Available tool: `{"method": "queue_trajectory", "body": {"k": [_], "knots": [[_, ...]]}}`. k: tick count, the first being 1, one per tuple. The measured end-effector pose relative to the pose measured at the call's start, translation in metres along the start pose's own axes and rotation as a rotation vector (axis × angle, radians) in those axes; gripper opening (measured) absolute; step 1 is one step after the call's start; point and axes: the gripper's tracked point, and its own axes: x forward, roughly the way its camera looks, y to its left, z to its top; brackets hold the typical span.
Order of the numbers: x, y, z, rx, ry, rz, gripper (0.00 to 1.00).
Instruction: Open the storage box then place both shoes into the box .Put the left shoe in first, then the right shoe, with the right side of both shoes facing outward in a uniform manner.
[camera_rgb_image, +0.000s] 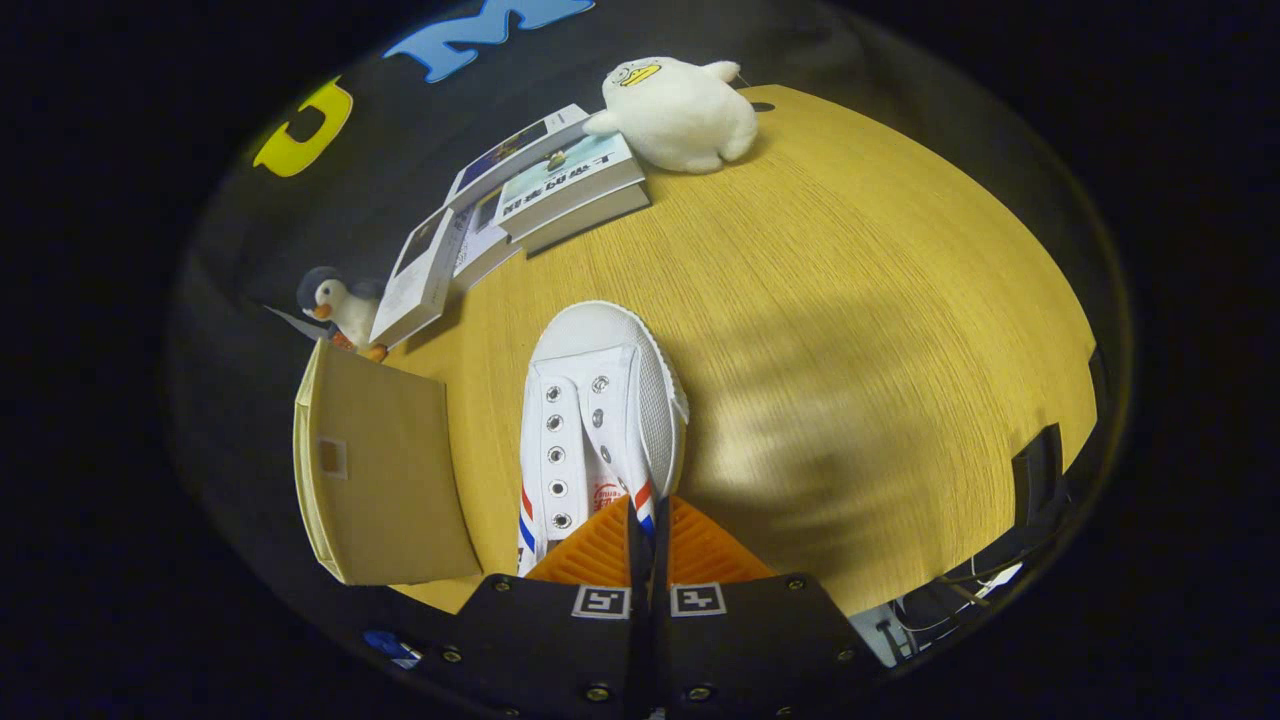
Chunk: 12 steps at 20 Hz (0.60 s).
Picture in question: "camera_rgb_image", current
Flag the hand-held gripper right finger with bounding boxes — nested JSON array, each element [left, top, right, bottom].
[[655, 497, 881, 720]]

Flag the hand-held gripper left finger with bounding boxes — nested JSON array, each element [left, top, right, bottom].
[[440, 497, 646, 720]]

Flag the beige fabric storage box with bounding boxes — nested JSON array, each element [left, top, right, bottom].
[[293, 338, 484, 586]]

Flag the white canvas shoe with stripes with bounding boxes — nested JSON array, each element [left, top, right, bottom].
[[517, 302, 691, 581]]

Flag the blue and white object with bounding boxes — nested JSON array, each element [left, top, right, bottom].
[[362, 630, 423, 669]]

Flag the black boxy object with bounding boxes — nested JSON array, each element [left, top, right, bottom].
[[1010, 425, 1066, 521]]

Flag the book with portrait cover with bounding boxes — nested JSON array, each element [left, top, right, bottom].
[[370, 207, 461, 348]]

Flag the penguin plush toy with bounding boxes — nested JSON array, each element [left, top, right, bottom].
[[296, 266, 389, 363]]

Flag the thin white printed booklet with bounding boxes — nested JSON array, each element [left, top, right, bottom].
[[452, 190, 521, 291]]

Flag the black backdrop cloth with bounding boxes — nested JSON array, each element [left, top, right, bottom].
[[165, 0, 1136, 641]]

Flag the thick teal cover book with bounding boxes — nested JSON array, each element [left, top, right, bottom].
[[493, 132, 651, 256]]

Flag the book with blue picture cover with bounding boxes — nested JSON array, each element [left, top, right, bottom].
[[445, 104, 591, 211]]

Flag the white duck plush toy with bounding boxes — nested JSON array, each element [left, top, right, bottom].
[[583, 57, 759, 174]]

